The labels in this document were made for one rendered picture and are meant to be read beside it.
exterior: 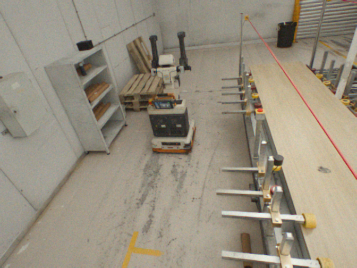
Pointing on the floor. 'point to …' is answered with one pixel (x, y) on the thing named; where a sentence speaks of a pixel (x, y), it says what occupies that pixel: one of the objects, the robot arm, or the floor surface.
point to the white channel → (347, 67)
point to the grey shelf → (115, 118)
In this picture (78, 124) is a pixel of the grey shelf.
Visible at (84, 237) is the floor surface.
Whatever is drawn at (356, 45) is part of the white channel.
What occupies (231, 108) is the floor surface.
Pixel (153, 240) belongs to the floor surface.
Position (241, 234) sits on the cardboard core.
